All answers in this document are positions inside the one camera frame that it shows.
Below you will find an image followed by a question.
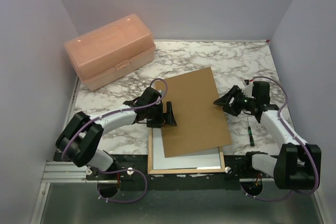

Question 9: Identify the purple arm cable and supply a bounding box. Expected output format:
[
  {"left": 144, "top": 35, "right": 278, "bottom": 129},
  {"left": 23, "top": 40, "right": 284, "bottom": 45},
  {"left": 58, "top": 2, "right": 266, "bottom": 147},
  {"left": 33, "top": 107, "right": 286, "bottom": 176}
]
[
  {"left": 61, "top": 78, "right": 170, "bottom": 204},
  {"left": 243, "top": 76, "right": 321, "bottom": 202}
]

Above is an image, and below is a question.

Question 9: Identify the brown backing board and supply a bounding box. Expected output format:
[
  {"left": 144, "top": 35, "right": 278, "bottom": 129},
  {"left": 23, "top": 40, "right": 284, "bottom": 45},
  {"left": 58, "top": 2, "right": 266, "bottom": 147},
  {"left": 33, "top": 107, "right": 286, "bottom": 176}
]
[{"left": 155, "top": 67, "right": 232, "bottom": 157}]

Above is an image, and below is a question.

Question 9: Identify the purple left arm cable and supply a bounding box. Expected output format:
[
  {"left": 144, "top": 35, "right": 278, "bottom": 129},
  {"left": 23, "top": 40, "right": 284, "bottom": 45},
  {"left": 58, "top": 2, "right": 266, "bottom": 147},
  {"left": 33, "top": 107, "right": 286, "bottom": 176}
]
[{"left": 61, "top": 78, "right": 170, "bottom": 204}]

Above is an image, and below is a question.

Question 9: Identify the pink plastic storage box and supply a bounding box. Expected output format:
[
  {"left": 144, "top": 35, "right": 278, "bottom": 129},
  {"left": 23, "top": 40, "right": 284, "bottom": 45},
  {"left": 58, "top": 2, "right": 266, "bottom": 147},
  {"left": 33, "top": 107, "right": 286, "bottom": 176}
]
[{"left": 64, "top": 14, "right": 156, "bottom": 91}]

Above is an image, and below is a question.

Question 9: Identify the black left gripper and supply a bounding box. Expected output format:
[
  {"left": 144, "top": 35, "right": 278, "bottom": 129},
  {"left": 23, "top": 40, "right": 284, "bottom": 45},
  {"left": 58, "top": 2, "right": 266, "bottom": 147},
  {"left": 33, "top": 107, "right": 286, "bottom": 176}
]
[{"left": 146, "top": 102, "right": 177, "bottom": 129}]

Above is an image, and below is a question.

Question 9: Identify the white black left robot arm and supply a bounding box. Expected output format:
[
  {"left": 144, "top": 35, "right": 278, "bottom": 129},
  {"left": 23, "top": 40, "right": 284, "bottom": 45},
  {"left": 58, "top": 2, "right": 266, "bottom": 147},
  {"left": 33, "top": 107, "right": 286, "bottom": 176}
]
[{"left": 55, "top": 87, "right": 177, "bottom": 179}]

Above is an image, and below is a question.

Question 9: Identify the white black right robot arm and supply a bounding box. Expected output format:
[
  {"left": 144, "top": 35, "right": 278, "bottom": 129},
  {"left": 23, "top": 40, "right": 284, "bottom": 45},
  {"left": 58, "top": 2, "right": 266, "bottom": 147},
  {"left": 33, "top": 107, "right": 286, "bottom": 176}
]
[{"left": 213, "top": 78, "right": 321, "bottom": 192}]

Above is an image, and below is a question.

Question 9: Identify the aluminium front rail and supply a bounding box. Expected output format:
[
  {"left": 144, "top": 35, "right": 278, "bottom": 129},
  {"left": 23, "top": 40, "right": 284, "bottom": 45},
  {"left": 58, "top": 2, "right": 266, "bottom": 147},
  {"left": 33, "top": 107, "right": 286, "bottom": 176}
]
[{"left": 42, "top": 162, "right": 86, "bottom": 183}]

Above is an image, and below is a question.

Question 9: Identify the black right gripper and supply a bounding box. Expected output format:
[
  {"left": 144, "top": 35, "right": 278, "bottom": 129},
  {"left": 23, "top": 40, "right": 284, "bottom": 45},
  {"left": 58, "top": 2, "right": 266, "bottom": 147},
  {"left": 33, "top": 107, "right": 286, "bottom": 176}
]
[{"left": 214, "top": 85, "right": 256, "bottom": 116}]

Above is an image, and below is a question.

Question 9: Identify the green black screwdriver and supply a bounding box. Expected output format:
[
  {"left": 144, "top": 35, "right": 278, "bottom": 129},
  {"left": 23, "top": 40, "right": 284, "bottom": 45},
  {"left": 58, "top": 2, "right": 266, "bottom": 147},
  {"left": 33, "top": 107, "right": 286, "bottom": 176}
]
[{"left": 247, "top": 119, "right": 255, "bottom": 147}]

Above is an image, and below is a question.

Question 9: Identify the blue wooden picture frame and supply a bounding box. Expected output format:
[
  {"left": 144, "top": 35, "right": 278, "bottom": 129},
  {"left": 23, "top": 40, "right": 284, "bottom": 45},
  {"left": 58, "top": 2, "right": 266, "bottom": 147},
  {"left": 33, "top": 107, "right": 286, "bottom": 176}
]
[{"left": 148, "top": 129, "right": 225, "bottom": 175}]

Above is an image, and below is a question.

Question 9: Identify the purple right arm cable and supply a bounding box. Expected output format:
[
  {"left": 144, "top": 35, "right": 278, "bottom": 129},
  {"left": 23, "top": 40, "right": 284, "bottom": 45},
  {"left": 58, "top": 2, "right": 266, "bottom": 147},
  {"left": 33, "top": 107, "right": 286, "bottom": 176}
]
[{"left": 243, "top": 76, "right": 321, "bottom": 202}]

